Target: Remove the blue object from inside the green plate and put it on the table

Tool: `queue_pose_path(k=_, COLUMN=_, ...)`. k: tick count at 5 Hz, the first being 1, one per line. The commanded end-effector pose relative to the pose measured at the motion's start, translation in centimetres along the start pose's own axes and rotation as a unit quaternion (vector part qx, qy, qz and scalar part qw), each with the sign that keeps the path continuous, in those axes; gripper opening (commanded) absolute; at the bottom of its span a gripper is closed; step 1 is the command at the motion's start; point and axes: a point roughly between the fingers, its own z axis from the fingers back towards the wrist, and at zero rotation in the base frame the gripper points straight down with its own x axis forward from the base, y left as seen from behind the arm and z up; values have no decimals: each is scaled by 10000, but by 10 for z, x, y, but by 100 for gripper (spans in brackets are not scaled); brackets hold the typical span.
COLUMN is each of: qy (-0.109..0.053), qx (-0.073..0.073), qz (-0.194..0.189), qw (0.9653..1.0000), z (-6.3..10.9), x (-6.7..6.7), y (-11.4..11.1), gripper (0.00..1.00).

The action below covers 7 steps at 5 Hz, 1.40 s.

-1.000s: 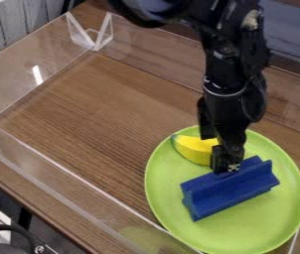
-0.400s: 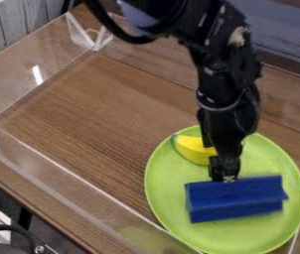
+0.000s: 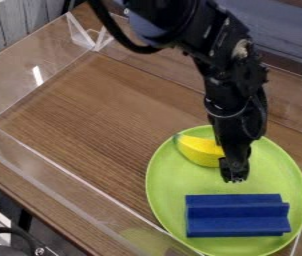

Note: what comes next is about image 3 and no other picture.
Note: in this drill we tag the clear acrylic barrier wall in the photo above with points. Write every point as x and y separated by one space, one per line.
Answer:
87 156

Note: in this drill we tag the black device with knob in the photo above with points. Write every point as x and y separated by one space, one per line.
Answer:
49 243

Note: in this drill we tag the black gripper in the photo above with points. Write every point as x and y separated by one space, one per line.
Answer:
238 127

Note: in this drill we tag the yellow banana-shaped toy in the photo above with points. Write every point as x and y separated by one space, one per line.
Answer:
200 150

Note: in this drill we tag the green round plate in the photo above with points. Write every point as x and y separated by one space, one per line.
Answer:
174 177

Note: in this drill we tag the blue ridged block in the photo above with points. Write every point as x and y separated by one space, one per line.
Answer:
236 215

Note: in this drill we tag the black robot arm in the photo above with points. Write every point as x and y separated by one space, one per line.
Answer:
210 35

